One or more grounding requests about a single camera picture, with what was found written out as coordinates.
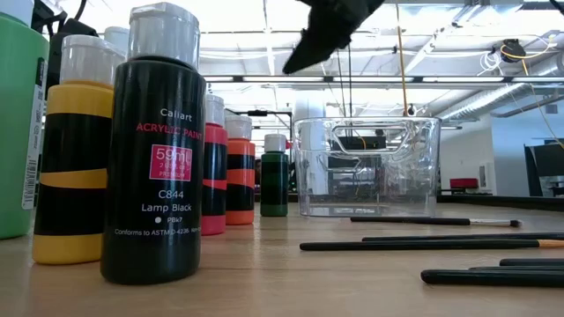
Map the small green paint bottle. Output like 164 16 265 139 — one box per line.
259 133 291 218

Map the small orange paint bottle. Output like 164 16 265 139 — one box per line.
224 114 257 227

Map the small red paint bottle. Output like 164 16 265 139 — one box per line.
200 93 229 237

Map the thin paintbrush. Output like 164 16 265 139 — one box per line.
349 215 524 229

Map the Lamp Black paint bottle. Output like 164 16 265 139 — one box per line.
100 1 207 286

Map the thin brush copper ferrule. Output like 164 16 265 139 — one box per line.
299 238 564 253

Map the orange fan paint brush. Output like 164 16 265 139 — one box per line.
360 232 564 243

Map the small yellow paint bottle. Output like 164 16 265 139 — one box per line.
31 33 128 266

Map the large white paint bottle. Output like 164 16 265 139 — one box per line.
103 26 130 59

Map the large green paint bottle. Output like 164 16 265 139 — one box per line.
0 0 50 241

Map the long LED light bar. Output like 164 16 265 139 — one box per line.
201 75 564 85

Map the white building column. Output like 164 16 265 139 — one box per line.
292 90 330 197

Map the clear plastic storage bin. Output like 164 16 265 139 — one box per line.
292 115 443 219

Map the dark monitor panel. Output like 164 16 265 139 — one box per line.
523 143 564 198

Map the black hanging cable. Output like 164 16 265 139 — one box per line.
335 41 354 119

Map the yellow hanging cable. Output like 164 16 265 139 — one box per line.
394 0 410 118

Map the black ceiling cable reel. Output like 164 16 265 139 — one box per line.
499 38 529 63

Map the black aluminium table frame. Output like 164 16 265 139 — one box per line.
253 192 564 213

